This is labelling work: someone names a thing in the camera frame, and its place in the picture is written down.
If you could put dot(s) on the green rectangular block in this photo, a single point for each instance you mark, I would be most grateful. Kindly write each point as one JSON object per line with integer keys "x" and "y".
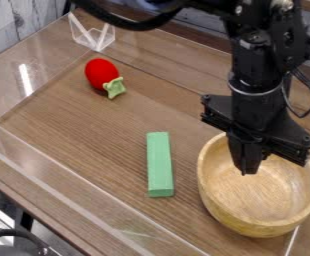
{"x": 159, "y": 165}

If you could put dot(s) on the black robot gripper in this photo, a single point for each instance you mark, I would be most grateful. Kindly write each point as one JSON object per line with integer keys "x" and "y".
{"x": 258, "y": 126}

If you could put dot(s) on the red plush strawberry toy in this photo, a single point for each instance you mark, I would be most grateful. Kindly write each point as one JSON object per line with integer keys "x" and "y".
{"x": 103, "y": 77}

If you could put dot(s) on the clear acrylic corner bracket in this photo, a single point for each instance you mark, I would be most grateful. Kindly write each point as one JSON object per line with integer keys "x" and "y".
{"x": 95, "y": 39}

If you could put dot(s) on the light brown wooden bowl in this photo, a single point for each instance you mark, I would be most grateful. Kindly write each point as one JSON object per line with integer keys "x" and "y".
{"x": 261, "y": 205}

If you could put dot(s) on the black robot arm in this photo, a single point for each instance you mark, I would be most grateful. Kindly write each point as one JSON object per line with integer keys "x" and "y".
{"x": 270, "y": 46}

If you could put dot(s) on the black metal table frame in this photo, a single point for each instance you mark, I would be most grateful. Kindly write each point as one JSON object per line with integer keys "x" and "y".
{"x": 38, "y": 240}

